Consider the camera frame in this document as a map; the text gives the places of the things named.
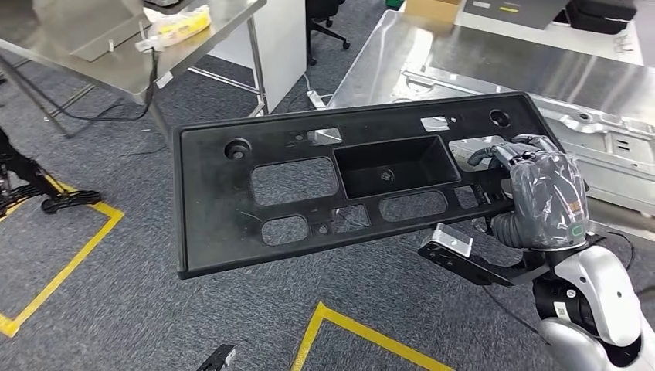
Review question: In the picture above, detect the steel side table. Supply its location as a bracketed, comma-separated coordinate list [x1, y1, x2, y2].
[0, 0, 268, 139]

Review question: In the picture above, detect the stamped grey metal panel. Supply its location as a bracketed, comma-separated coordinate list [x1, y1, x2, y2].
[394, 69, 655, 216]

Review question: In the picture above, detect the white table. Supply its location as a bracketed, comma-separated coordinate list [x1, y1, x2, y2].
[455, 0, 646, 66]

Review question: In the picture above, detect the black bag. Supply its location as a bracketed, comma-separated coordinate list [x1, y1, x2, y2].
[565, 0, 639, 36]

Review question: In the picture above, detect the black standing humanoid robot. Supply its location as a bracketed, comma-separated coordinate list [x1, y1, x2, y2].
[0, 128, 102, 216]

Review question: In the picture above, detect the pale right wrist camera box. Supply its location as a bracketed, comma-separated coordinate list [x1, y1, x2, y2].
[432, 223, 474, 259]

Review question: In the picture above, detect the yellow item in plastic bag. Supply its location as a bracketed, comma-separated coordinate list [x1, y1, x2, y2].
[135, 5, 212, 53]

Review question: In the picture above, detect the black plastic plate bracket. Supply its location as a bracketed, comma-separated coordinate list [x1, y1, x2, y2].
[172, 90, 564, 280]

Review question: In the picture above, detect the yellow floor tape square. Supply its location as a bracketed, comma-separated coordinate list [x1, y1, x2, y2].
[290, 301, 456, 371]

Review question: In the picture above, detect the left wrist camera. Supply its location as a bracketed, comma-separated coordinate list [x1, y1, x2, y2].
[196, 344, 237, 371]

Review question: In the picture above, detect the grey equipment case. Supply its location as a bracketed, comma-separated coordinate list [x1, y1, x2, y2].
[463, 0, 573, 31]

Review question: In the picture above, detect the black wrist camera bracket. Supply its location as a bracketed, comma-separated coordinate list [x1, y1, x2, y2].
[418, 241, 552, 288]

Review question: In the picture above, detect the black office chair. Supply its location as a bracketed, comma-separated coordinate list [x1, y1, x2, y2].
[306, 0, 352, 66]

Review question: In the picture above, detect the cardboard box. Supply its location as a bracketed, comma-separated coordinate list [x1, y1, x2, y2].
[404, 0, 463, 24]

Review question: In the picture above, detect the white cabinet panel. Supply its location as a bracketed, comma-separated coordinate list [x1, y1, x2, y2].
[207, 0, 308, 114]

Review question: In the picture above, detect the steel workbench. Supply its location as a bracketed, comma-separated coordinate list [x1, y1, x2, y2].
[327, 10, 655, 242]

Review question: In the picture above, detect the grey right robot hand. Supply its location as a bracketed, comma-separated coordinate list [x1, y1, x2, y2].
[467, 133, 590, 252]

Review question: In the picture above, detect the black hanging cable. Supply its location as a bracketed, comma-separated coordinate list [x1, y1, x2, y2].
[43, 48, 161, 124]

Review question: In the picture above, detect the pair of glasses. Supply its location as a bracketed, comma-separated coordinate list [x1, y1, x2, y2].
[611, 32, 636, 55]

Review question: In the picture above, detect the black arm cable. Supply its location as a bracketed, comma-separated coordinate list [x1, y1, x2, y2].
[480, 285, 546, 339]

